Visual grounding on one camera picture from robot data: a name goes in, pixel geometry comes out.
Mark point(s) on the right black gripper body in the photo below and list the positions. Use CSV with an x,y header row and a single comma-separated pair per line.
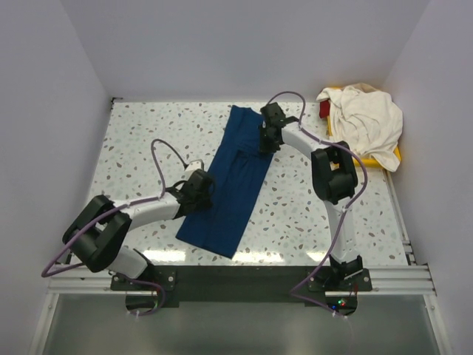
x,y
267,146

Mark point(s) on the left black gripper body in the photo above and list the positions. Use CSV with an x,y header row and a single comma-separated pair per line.
x,y
202,203

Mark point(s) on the blue mickey t shirt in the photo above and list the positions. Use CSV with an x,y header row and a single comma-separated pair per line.
x,y
239,170

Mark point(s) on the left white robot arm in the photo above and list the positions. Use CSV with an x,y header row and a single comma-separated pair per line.
x,y
96,236

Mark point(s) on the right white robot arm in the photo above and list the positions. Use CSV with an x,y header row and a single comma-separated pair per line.
x,y
334,181

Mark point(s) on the red cloth item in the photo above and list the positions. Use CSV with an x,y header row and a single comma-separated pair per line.
x,y
324,109

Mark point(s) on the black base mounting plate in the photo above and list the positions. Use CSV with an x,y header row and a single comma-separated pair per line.
x,y
345,304

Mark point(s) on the cream white t shirt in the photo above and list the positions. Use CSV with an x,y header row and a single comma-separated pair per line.
x,y
366,125

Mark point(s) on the yellow plastic tray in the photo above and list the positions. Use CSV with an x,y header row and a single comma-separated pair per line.
x,y
366,161

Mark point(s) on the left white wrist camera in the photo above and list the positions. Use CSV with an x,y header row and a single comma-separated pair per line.
x,y
192,167

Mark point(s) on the aluminium frame rail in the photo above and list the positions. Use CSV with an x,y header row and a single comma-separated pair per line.
x,y
383,280

